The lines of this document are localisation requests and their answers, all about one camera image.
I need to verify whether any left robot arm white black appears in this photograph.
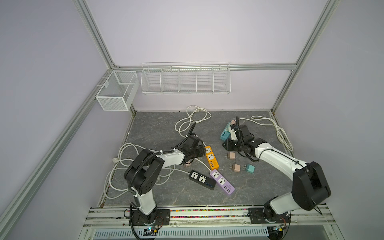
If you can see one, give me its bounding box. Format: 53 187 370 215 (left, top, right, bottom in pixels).
124 134 206 217

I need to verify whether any aluminium front rail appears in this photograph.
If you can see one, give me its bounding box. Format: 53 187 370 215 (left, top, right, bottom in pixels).
79 205 344 240

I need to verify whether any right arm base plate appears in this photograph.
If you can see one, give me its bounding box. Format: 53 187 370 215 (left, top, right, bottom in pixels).
247 207 291 224

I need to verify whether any teal power strip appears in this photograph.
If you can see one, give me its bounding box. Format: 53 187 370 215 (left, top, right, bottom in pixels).
220 125 231 141

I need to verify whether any black power strip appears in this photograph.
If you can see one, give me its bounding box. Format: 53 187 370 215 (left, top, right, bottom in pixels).
189 170 216 191

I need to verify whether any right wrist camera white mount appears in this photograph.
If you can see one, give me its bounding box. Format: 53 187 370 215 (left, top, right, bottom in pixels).
229 127 238 141

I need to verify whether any white cable of orange strip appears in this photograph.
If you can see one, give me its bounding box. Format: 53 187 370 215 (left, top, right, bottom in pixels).
174 104 212 139

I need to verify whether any purple power strip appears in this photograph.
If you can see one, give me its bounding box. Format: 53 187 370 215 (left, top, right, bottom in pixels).
210 170 235 195

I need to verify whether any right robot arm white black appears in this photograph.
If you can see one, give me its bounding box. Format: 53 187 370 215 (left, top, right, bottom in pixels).
223 124 332 222

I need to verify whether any white mesh box basket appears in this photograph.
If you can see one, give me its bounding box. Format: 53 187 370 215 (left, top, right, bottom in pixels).
96 71 140 112

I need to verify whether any white wire rack basket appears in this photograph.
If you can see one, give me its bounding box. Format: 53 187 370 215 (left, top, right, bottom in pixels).
141 62 232 95

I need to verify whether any orange power strip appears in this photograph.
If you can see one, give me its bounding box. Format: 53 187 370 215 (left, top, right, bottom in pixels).
205 146 219 170

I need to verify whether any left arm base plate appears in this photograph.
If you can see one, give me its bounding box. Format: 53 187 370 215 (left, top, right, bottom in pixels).
130 209 171 226

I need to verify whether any white cable of purple strip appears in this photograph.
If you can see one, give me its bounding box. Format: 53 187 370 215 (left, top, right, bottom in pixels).
115 142 213 181

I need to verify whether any white cable of teal strip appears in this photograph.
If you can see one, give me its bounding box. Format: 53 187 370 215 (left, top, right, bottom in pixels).
236 115 294 151

